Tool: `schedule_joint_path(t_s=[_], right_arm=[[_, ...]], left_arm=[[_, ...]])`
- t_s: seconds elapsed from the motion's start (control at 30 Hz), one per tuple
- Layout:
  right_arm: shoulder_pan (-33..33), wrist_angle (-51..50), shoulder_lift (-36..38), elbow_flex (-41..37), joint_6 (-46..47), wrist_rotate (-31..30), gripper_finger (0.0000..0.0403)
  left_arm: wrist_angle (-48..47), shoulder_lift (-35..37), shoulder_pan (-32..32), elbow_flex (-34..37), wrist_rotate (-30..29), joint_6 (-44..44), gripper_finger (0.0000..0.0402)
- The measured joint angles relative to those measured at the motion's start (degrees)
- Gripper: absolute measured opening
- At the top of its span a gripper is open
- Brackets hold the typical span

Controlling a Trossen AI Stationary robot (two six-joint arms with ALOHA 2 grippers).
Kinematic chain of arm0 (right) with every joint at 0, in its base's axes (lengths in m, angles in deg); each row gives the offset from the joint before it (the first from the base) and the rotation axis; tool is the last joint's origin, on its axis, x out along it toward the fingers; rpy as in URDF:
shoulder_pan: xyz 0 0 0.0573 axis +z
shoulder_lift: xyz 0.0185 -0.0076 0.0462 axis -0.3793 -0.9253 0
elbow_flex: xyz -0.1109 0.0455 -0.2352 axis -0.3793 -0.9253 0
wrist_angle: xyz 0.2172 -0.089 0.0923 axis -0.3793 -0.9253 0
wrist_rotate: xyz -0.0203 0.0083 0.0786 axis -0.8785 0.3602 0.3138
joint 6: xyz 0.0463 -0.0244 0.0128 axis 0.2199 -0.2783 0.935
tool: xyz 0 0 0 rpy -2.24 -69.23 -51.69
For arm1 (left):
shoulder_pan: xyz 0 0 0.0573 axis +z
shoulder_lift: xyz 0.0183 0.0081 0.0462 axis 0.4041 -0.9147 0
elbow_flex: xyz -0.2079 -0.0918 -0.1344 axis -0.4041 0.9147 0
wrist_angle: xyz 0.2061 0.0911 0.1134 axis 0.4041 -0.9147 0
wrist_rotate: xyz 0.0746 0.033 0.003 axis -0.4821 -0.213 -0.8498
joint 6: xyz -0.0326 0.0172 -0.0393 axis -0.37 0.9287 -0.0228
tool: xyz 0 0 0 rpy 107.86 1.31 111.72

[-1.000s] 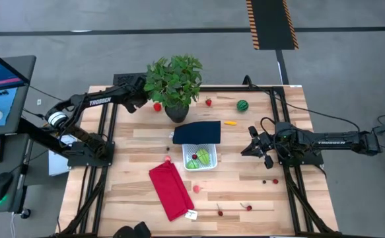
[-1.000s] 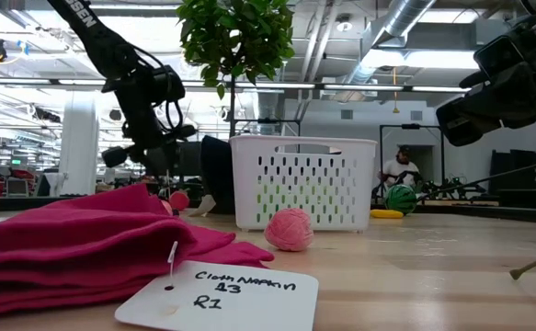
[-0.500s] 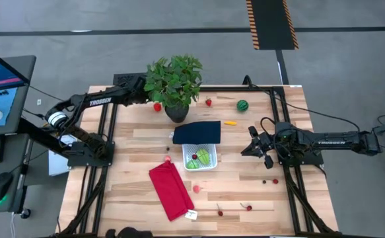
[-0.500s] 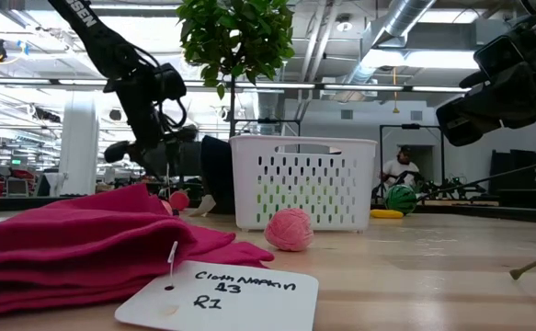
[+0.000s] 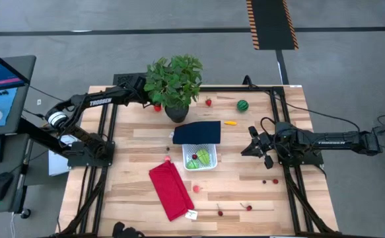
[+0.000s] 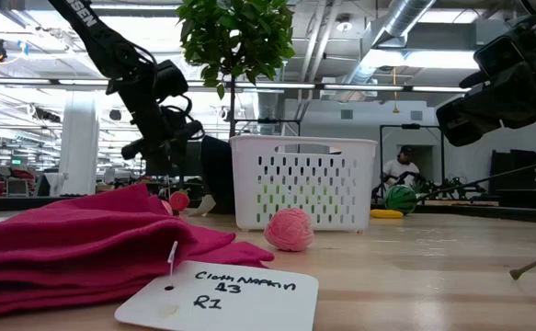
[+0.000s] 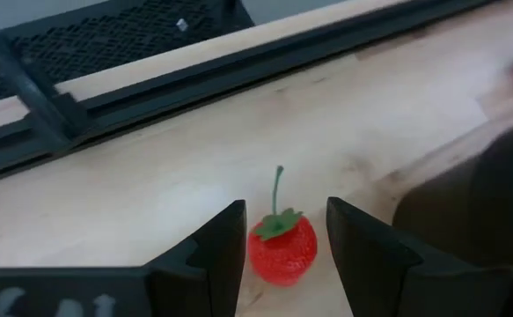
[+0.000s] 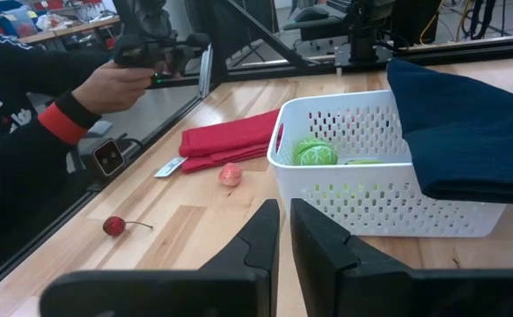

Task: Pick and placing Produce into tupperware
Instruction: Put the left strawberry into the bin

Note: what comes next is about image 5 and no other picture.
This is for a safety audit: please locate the black orange-striped floor mat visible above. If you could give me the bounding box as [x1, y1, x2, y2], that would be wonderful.
[246, 0, 299, 51]

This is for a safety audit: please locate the black lumpy object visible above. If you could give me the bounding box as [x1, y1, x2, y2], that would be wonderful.
[112, 221, 144, 238]

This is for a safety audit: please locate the green striped toy watermelon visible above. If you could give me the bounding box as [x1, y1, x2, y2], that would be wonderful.
[236, 99, 250, 113]

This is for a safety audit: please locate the grey computer cart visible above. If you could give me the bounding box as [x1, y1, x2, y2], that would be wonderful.
[0, 54, 38, 215]

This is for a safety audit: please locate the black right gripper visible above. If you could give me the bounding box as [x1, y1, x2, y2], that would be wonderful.
[240, 125, 281, 170]

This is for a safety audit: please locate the white box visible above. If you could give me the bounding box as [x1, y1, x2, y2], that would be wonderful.
[48, 135, 71, 177]

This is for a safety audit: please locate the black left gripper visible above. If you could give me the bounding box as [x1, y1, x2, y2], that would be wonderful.
[125, 77, 156, 109]

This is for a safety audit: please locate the black floor grate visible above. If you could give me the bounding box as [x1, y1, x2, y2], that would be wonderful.
[112, 72, 147, 86]

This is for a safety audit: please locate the navy blue folded cloth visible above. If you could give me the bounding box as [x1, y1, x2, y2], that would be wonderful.
[172, 120, 222, 145]

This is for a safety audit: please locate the white perforated plastic basket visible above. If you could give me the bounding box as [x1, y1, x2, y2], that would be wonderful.
[182, 143, 219, 172]

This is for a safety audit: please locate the black computer mouse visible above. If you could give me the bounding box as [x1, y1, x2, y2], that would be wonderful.
[0, 171, 14, 204]

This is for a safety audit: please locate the green ridged toy fruit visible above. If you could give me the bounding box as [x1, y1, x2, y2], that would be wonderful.
[195, 148, 211, 166]

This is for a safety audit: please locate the green plant in black pot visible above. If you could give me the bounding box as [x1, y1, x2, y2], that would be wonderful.
[143, 54, 203, 124]

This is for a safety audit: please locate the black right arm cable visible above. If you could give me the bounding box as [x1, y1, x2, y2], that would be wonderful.
[242, 75, 361, 132]

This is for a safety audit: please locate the black aluminium table frame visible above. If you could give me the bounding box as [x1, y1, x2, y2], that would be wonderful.
[55, 85, 340, 238]

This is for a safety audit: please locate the red cloth napkin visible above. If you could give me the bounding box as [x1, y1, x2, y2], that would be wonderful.
[148, 160, 195, 222]

